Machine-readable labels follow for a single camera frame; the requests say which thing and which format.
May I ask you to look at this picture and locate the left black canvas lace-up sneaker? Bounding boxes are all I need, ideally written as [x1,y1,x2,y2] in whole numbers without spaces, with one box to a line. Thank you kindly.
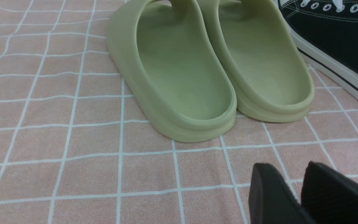
[277,0,358,100]

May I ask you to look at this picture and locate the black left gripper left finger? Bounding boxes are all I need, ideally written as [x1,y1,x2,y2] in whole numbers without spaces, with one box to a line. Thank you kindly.
[248,163,316,224]

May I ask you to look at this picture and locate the pink checkered tablecloth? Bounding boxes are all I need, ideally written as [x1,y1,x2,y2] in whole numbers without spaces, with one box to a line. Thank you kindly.
[0,0,358,224]

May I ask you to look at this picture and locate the right green foam slide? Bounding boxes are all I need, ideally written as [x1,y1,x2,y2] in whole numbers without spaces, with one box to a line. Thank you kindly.
[197,0,314,123]

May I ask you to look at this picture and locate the green foam slide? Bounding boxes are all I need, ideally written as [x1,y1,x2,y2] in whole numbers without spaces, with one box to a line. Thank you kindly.
[197,0,314,123]
[106,0,237,142]

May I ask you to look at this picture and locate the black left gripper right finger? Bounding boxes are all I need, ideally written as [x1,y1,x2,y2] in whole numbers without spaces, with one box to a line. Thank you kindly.
[301,161,358,224]

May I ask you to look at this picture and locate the left green foam slide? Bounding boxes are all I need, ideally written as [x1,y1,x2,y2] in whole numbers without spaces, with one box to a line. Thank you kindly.
[106,0,237,142]

